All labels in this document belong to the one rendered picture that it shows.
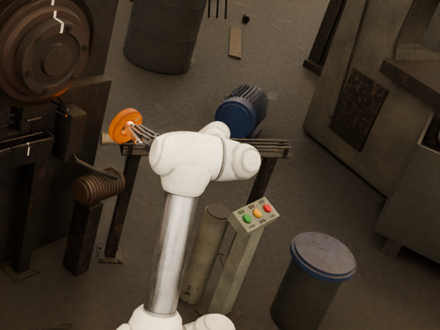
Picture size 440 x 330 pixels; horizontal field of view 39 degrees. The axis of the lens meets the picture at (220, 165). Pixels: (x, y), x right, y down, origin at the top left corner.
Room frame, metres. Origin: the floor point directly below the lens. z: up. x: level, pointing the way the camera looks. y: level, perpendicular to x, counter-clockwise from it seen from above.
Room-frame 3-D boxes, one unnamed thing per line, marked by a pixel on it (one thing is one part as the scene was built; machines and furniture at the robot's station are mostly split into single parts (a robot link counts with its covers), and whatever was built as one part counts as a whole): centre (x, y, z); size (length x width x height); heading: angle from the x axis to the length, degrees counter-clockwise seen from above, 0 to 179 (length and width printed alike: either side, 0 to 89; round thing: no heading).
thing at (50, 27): (2.01, 0.68, 1.11); 0.28 x 0.06 x 0.28; 149
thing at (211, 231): (2.31, -0.06, 0.26); 0.12 x 0.12 x 0.52
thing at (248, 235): (2.26, -0.22, 0.31); 0.24 x 0.16 x 0.62; 149
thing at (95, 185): (2.27, 0.48, 0.27); 0.22 x 0.13 x 0.53; 149
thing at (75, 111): (2.27, 0.65, 0.68); 0.11 x 0.08 x 0.24; 59
